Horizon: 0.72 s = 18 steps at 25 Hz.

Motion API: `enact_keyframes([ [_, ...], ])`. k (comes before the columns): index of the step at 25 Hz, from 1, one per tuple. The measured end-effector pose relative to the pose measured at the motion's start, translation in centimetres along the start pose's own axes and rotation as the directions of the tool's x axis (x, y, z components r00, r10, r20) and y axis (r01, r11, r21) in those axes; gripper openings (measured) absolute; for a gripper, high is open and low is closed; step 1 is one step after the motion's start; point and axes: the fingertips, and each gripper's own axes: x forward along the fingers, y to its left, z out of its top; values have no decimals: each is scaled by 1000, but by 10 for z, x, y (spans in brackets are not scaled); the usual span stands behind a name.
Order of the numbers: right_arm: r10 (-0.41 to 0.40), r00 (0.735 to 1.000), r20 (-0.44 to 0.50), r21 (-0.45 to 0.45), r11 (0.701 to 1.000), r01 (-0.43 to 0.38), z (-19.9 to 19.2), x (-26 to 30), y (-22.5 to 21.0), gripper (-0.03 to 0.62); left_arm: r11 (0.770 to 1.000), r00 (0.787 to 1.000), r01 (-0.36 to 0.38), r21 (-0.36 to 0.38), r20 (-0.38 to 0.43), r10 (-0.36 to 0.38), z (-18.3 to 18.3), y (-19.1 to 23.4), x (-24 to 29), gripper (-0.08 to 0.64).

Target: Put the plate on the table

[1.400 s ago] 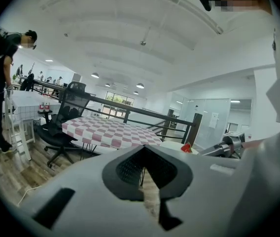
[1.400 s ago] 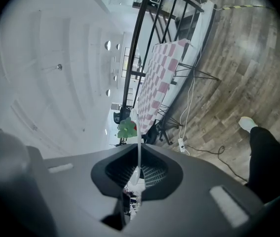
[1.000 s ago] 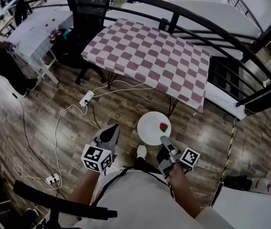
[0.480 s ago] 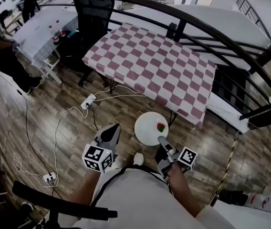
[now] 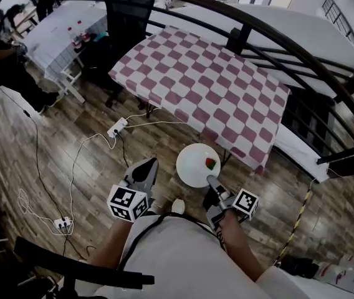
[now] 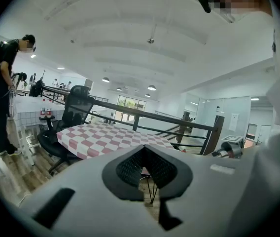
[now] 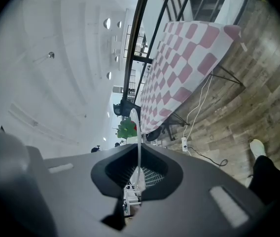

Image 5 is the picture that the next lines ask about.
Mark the red label water bottle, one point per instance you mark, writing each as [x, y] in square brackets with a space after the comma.
[74, 37]
[83, 31]

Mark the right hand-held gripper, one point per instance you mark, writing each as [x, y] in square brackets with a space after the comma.
[245, 202]

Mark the red white checkered table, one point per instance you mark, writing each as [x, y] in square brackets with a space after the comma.
[195, 83]

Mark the white carton with red print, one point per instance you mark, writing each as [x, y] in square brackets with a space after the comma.
[334, 274]

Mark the person's white shoe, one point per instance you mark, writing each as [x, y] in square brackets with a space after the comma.
[178, 206]
[153, 207]

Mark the black jacket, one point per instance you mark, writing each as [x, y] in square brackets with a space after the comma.
[47, 2]

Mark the white round plate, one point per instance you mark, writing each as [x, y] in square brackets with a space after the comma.
[192, 164]

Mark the black curved bar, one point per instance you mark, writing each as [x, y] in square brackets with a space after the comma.
[80, 268]

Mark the small red fruit piece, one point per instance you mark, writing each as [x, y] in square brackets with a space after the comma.
[210, 163]

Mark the white tiled table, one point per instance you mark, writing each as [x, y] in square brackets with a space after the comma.
[55, 33]

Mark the yellow black striped tape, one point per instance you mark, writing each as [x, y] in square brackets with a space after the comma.
[298, 216]

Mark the white power strip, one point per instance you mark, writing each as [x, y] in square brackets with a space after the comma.
[62, 222]
[116, 128]

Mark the person's white shirt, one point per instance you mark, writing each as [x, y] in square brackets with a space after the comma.
[180, 260]

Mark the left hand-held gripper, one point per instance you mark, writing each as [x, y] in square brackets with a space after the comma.
[127, 202]

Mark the person's left forearm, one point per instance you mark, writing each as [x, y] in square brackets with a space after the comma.
[108, 244]

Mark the black mesh office chair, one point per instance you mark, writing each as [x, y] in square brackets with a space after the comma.
[127, 11]

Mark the person's right forearm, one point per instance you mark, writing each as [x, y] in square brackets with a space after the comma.
[242, 251]

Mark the black bag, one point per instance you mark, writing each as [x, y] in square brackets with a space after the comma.
[298, 266]

